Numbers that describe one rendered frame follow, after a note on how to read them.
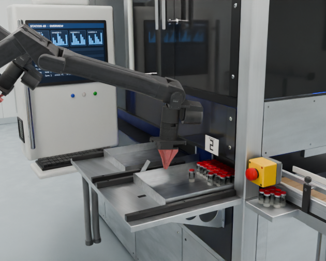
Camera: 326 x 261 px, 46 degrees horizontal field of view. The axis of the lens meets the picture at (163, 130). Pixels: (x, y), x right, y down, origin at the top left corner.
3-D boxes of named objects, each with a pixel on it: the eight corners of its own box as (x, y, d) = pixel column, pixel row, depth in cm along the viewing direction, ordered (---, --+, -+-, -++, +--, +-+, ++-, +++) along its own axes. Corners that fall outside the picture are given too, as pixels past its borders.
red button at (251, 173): (252, 176, 123) (253, 164, 122) (261, 180, 120) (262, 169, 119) (243, 178, 122) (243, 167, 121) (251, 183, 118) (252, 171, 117)
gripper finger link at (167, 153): (183, 171, 125) (186, 143, 123) (163, 172, 122) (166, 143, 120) (173, 164, 131) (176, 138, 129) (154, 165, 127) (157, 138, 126)
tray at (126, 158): (170, 145, 190) (170, 139, 189) (198, 161, 167) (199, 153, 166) (103, 156, 175) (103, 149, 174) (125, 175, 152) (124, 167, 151)
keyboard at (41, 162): (110, 149, 210) (110, 145, 209) (121, 156, 198) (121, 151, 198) (35, 162, 191) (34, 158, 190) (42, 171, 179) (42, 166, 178)
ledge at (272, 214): (277, 198, 135) (277, 192, 134) (306, 213, 124) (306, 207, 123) (245, 206, 129) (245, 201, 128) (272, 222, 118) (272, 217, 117)
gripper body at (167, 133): (186, 146, 123) (189, 124, 122) (157, 147, 119) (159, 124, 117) (176, 141, 129) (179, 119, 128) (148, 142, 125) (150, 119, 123)
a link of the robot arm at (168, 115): (161, 101, 124) (164, 104, 118) (181, 102, 125) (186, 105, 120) (159, 122, 125) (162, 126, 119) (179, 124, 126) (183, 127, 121)
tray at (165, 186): (209, 167, 160) (209, 158, 159) (250, 188, 138) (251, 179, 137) (133, 182, 145) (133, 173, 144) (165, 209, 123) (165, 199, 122)
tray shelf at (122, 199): (165, 146, 194) (165, 143, 194) (259, 199, 134) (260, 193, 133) (70, 162, 173) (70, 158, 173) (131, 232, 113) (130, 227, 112)
